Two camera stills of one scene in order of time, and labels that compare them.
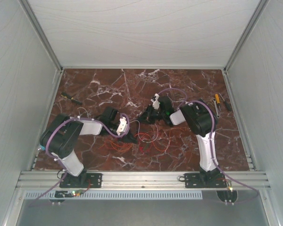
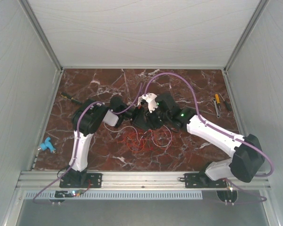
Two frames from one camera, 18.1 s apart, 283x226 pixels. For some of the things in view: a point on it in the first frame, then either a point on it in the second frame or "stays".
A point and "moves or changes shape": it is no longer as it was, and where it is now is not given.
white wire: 138,129 moves or changes shape
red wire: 141,149 → 155,136
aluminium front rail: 37,180 stays
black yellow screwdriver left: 70,97 stays
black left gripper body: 112,128 → 137,113
